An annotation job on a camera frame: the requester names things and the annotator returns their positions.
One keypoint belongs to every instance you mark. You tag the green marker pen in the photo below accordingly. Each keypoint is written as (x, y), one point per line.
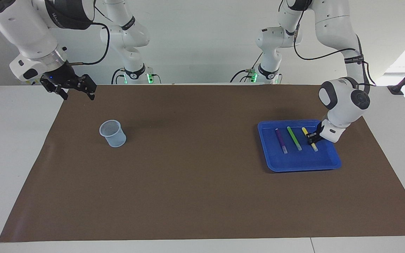
(294, 138)

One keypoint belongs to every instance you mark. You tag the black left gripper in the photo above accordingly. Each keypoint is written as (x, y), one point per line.
(318, 133)

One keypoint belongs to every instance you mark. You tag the blue plastic tray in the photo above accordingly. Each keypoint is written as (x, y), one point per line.
(304, 160)

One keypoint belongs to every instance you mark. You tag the purple marker pen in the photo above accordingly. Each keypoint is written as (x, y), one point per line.
(280, 138)

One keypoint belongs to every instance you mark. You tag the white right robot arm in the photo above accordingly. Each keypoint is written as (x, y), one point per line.
(23, 28)

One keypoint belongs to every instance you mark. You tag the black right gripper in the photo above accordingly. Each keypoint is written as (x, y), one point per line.
(62, 75)

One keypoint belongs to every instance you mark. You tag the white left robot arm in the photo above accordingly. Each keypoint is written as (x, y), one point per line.
(336, 28)

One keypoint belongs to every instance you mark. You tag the brown table mat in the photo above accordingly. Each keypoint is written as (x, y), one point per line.
(202, 175)

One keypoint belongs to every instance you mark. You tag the yellow marker pen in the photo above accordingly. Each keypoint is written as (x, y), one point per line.
(304, 130)

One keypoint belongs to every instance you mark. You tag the translucent plastic cup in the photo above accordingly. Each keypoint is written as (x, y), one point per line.
(116, 138)

